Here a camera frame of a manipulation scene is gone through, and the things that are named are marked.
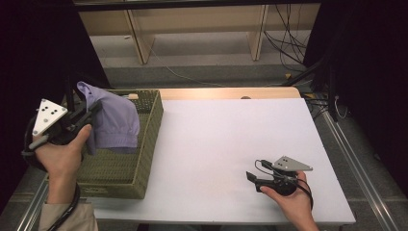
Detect person's right hand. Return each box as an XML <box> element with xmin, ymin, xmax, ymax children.
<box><xmin>260</xmin><ymin>170</ymin><xmax>320</xmax><ymax>231</ymax></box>

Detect light wooden shelf unit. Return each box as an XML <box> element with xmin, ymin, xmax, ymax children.
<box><xmin>78</xmin><ymin>3</ymin><xmax>321</xmax><ymax>65</ymax></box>

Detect black curtain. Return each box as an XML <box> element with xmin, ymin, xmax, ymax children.
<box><xmin>0</xmin><ymin>0</ymin><xmax>112</xmax><ymax>213</ymax></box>
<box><xmin>302</xmin><ymin>0</ymin><xmax>408</xmax><ymax>196</ymax></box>

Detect aluminium rail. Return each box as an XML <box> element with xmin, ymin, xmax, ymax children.
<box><xmin>14</xmin><ymin>181</ymin><xmax>52</xmax><ymax>231</ymax></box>
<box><xmin>320</xmin><ymin>109</ymin><xmax>402</xmax><ymax>231</ymax></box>

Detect black cable bundle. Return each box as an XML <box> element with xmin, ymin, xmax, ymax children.
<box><xmin>263</xmin><ymin>3</ymin><xmax>311</xmax><ymax>73</ymax></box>

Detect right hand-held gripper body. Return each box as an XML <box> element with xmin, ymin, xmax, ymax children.
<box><xmin>254</xmin><ymin>156</ymin><xmax>314</xmax><ymax>197</ymax></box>

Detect purple shorts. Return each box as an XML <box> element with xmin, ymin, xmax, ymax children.
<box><xmin>76</xmin><ymin>81</ymin><xmax>141</xmax><ymax>156</ymax></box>

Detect person's left hand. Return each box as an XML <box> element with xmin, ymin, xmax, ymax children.
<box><xmin>34</xmin><ymin>124</ymin><xmax>93</xmax><ymax>191</ymax></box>

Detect white floor cable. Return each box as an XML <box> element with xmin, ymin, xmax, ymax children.
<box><xmin>147</xmin><ymin>44</ymin><xmax>290</xmax><ymax>89</ymax></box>

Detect green woven basket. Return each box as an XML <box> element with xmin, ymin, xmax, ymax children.
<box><xmin>44</xmin><ymin>89</ymin><xmax>165</xmax><ymax>200</ymax></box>

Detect black metal bar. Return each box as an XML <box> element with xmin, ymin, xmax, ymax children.
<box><xmin>72</xmin><ymin>0</ymin><xmax>322</xmax><ymax>13</ymax></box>

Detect white table board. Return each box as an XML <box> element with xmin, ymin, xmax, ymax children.
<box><xmin>92</xmin><ymin>97</ymin><xmax>356</xmax><ymax>225</ymax></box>

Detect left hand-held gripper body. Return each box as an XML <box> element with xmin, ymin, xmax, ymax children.
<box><xmin>31</xmin><ymin>98</ymin><xmax>94</xmax><ymax>147</ymax></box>

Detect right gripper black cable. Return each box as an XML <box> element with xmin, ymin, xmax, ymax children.
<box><xmin>254</xmin><ymin>159</ymin><xmax>315</xmax><ymax>211</ymax></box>

